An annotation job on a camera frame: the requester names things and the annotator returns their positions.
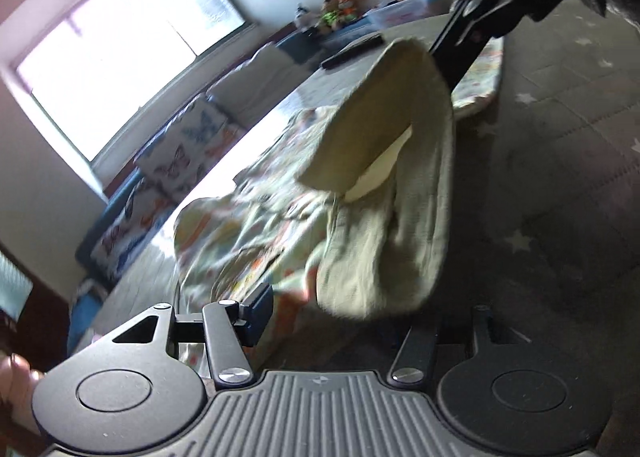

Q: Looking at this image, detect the black remote control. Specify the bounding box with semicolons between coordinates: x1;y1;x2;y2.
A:
320;34;385;70

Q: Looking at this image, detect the butterfly print cushion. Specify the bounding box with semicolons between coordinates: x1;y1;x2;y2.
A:
136;95;246;203
90;178;176;284

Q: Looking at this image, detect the black white plush toy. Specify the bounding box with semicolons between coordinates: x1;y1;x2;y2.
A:
294;4;314;31

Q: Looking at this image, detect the blue folded cloth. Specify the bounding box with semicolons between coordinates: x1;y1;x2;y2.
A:
66;278;108;354

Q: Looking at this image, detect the colourful patterned child shirt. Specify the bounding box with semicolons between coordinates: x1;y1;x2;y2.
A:
171;36;458;368

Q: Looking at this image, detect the plain white cushion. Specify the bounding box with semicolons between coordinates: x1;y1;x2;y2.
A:
206;43;311;130

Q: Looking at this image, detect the blue sofa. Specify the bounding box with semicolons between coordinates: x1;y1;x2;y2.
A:
74;23;362;288

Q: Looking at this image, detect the orange plush toy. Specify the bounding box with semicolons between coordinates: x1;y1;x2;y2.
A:
337;0;360;24

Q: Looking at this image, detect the green brown plush toy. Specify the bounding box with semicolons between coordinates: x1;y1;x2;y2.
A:
317;0;342;35

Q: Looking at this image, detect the window with metal frame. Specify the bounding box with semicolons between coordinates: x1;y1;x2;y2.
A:
0;0;262;166

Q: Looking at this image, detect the clear plastic storage box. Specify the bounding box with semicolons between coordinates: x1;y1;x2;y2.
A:
364;0;450;30

